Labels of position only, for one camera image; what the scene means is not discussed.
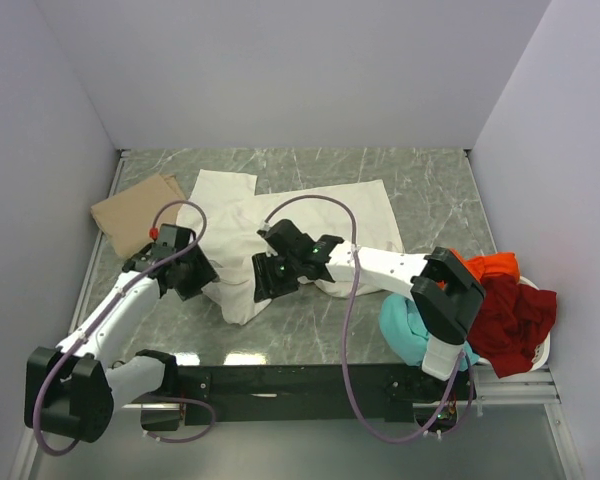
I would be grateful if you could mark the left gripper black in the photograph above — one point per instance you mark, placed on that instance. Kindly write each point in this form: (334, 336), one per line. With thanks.
(204, 275)

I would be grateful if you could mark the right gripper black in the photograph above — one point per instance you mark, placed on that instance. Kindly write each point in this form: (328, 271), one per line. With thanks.
(263, 266)

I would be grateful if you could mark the cream white t shirt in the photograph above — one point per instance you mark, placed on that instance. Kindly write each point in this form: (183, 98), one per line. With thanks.
(238, 224)

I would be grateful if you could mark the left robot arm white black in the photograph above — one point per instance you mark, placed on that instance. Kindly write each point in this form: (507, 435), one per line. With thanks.
(74, 388)

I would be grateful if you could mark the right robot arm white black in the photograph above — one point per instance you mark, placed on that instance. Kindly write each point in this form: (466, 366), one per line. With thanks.
(446, 294)

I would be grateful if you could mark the folded tan t shirt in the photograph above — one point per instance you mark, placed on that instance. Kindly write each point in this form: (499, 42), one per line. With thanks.
(126, 217)

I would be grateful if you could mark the teal t shirt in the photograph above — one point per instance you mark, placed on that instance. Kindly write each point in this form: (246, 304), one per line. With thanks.
(406, 334)

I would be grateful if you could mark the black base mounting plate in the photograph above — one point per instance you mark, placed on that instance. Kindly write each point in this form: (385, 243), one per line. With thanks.
(240, 393)

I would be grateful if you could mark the orange t shirt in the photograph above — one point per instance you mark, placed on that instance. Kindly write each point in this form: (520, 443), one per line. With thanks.
(490, 268)

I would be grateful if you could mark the dark red t shirt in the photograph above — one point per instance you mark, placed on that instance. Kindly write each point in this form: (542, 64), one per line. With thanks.
(513, 320)

